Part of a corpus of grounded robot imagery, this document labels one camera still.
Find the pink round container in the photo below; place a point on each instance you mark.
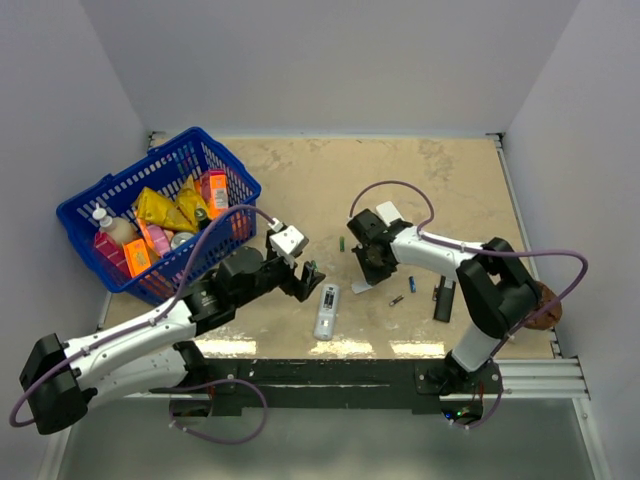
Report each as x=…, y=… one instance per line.
x=158, y=240

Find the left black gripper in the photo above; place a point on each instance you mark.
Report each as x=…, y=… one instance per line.
x=310, y=278

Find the white battery cover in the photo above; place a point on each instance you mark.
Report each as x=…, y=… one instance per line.
x=360, y=287

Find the brown cloth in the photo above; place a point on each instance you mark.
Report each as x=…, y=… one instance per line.
x=548, y=313

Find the blue plastic shopping basket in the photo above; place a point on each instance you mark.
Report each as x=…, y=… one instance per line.
x=164, y=170

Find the small orange box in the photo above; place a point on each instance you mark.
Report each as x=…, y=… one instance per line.
x=137, y=257

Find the silver can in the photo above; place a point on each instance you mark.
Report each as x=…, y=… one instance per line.
x=180, y=238

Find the orange juice carton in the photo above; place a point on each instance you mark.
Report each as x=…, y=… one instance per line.
x=215, y=192

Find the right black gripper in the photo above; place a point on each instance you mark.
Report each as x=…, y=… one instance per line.
x=373, y=277

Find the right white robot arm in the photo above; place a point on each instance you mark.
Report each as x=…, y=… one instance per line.
x=498, y=290

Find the black remote control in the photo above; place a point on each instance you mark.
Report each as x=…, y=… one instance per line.
x=443, y=296

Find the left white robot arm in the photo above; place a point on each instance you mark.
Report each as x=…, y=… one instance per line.
x=63, y=380

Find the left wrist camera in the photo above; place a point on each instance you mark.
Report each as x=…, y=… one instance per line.
x=288, y=243

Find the soap pump bottle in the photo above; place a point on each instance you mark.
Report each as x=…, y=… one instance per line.
x=118, y=229

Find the white remote control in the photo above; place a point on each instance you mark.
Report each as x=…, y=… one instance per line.
x=327, y=312

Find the yellow snack bag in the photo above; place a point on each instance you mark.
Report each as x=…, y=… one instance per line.
x=190, y=202
x=154, y=208

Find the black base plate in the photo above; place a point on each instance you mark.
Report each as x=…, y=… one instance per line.
x=420, y=386

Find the white remote with display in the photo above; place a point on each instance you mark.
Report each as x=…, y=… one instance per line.
x=388, y=212

